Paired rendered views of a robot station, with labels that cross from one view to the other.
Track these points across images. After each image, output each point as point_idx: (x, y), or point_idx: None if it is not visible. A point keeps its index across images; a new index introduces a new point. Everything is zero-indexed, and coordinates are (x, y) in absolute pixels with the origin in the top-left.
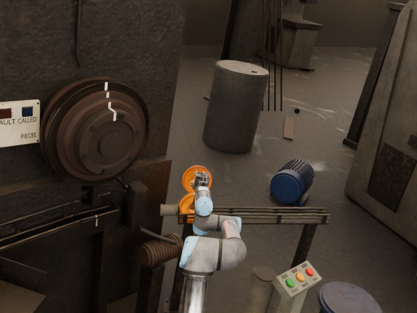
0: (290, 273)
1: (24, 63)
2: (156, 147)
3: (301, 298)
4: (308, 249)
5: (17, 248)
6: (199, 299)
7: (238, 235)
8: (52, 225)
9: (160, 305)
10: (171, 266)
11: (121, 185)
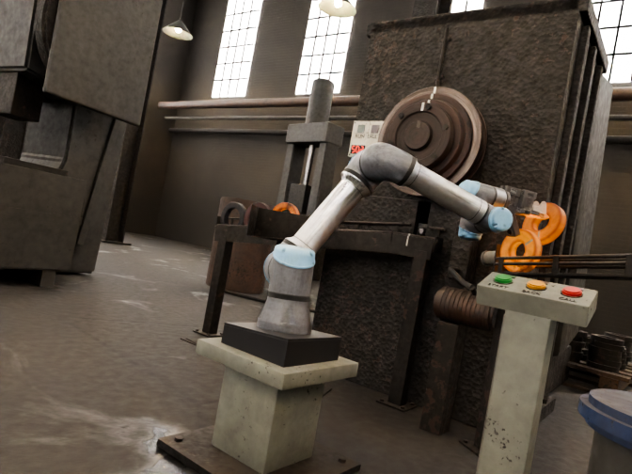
0: (525, 279)
1: (398, 92)
2: None
3: (531, 335)
4: None
5: (338, 233)
6: (330, 195)
7: (434, 173)
8: None
9: (472, 440)
10: (562, 452)
11: None
